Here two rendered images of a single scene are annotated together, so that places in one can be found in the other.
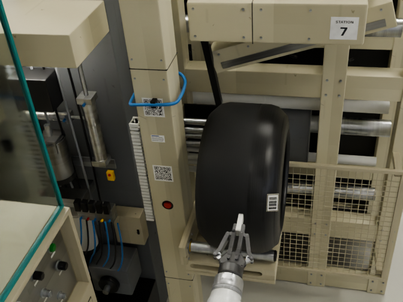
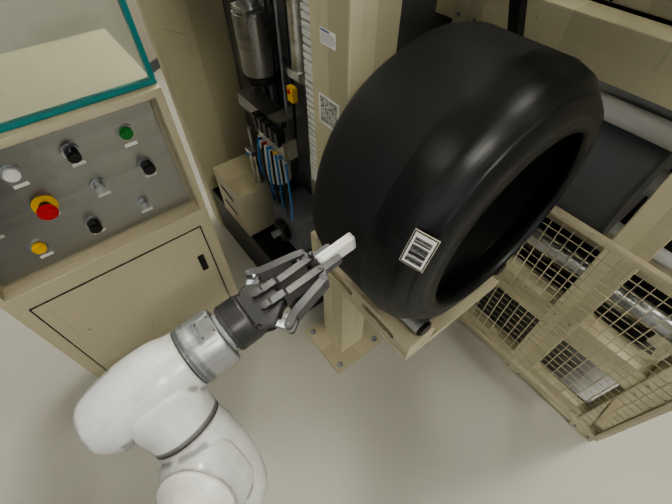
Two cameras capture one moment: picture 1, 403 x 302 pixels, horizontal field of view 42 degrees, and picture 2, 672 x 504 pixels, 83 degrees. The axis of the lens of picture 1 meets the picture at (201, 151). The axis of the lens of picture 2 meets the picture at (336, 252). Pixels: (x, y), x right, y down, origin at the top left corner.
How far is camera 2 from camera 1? 1.22 m
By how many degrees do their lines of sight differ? 30
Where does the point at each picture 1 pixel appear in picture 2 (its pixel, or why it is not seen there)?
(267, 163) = (455, 165)
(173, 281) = not seen: hidden behind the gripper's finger
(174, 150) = (345, 73)
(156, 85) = not seen: outside the picture
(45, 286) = (106, 178)
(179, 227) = not seen: hidden behind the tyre
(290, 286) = (483, 350)
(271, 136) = (511, 111)
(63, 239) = (163, 135)
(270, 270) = (404, 342)
